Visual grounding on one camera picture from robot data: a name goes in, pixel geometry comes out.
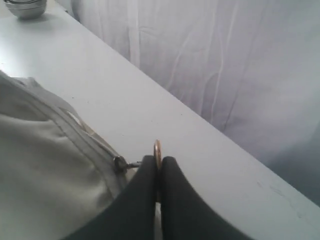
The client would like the white backdrop curtain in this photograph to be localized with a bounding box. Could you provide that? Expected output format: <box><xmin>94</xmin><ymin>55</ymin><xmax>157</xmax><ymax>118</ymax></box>
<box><xmin>70</xmin><ymin>0</ymin><xmax>320</xmax><ymax>204</ymax></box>

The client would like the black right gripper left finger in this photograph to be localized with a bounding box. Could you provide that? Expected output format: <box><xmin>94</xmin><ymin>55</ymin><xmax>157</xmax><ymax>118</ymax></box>
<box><xmin>65</xmin><ymin>155</ymin><xmax>158</xmax><ymax>240</ymax></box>

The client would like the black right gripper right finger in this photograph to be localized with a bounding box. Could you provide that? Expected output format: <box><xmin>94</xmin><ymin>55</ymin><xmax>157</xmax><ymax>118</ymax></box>
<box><xmin>159</xmin><ymin>156</ymin><xmax>251</xmax><ymax>240</ymax></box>

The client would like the stainless steel bowl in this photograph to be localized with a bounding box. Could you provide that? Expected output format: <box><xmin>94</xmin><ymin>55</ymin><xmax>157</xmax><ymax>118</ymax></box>
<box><xmin>3</xmin><ymin>0</ymin><xmax>47</xmax><ymax>20</ymax></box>

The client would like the cream fabric duffel bag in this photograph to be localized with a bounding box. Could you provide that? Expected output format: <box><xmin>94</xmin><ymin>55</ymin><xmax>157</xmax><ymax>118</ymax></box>
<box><xmin>0</xmin><ymin>73</ymin><xmax>138</xmax><ymax>240</ymax></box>

